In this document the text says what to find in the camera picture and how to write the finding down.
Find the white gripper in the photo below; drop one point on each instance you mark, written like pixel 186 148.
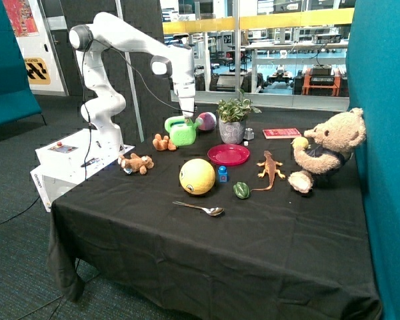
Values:
pixel 186 98

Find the green toy watering can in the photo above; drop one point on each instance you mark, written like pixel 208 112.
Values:
pixel 182 131

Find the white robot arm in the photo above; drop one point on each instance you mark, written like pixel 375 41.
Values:
pixel 175 61

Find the potted green plant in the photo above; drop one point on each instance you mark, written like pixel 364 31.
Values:
pixel 233 114

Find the pink plastic plate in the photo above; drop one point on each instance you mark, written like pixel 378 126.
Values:
pixel 228 154

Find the pink purple soft ball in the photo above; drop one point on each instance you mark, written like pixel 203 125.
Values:
pixel 209 121

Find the orange plush toy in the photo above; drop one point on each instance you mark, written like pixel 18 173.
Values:
pixel 163 143

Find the grey metal block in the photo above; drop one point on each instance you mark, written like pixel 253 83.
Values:
pixel 249 134

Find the yellow smiley ball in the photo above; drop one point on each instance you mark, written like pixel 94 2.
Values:
pixel 197 176

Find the blue toy block bottle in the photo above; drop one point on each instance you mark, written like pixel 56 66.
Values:
pixel 223 174

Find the small brown plush bear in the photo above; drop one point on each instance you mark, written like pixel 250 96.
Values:
pixel 135 164

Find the red book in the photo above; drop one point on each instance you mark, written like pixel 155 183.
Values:
pixel 281 133

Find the orange toy lizard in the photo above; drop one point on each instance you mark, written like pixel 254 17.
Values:
pixel 270 168

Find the green toy pepper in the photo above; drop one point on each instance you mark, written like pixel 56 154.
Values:
pixel 241 190

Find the metal spoon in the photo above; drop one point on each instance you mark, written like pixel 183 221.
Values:
pixel 213 212

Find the yellow toy ball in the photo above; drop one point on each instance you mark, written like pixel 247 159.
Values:
pixel 300 142

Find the black tablecloth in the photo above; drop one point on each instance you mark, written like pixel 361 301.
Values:
pixel 275 255

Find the white robot control box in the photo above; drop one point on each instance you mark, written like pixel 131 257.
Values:
pixel 67 162

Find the large beige teddy bear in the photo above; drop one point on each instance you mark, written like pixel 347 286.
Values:
pixel 332 145

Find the teal sofa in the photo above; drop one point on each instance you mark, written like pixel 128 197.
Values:
pixel 16 99

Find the teal partition panel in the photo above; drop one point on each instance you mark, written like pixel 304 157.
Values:
pixel 373 64

